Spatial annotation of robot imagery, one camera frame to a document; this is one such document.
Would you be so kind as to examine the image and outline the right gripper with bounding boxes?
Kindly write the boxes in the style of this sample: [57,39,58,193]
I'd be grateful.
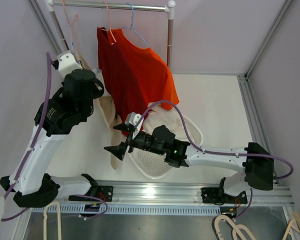
[104,122,165,161]

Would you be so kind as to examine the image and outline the beige t shirt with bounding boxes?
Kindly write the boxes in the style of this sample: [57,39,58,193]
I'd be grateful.
[74,49,123,171]

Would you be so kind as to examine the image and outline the dark red t shirt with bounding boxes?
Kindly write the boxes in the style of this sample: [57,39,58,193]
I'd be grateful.
[96,26,151,138]

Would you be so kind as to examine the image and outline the white t shirt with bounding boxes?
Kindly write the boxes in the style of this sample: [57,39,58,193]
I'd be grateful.
[142,104,188,142]

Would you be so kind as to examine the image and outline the orange t shirt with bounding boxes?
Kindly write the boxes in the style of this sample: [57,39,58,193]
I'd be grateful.
[112,28,180,105]

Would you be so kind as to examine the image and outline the pink hanger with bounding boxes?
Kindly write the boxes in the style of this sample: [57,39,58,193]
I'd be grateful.
[62,0,78,44]
[102,0,117,45]

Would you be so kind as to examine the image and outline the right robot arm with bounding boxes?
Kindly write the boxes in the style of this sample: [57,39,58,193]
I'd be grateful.
[104,123,274,203]

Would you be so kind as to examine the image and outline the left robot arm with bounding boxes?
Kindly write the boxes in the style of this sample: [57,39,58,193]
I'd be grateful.
[0,69,104,208]

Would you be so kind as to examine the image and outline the wooden hanger left floor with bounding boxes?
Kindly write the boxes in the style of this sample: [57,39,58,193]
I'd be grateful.
[42,201,63,240]

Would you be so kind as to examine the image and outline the wooden hanger on floor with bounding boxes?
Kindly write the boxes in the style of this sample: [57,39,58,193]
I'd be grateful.
[211,214,232,240]

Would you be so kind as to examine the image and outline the white perforated plastic basket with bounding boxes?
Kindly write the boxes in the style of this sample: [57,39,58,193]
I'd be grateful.
[128,116,204,180]

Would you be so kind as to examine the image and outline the metal clothes rack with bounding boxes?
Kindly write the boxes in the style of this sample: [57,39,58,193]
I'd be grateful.
[45,0,176,66]

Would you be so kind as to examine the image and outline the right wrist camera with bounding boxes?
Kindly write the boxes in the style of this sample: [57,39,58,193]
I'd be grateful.
[124,112,143,139]

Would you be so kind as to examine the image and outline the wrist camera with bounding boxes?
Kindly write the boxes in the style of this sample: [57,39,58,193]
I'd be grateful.
[124,112,143,139]
[52,50,83,79]

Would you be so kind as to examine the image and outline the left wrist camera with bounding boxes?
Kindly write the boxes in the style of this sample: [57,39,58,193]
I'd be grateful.
[52,50,83,79]

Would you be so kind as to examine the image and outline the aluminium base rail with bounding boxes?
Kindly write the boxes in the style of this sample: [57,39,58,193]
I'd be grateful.
[47,177,295,216]

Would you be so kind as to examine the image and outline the aluminium frame post left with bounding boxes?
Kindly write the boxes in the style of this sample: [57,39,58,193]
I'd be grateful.
[26,0,62,55]

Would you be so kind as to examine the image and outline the aluminium frame post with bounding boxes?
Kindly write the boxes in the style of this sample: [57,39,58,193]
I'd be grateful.
[26,0,62,55]
[244,0,295,78]

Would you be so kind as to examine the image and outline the aluminium frame post right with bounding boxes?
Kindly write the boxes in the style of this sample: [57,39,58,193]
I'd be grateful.
[244,0,295,78]

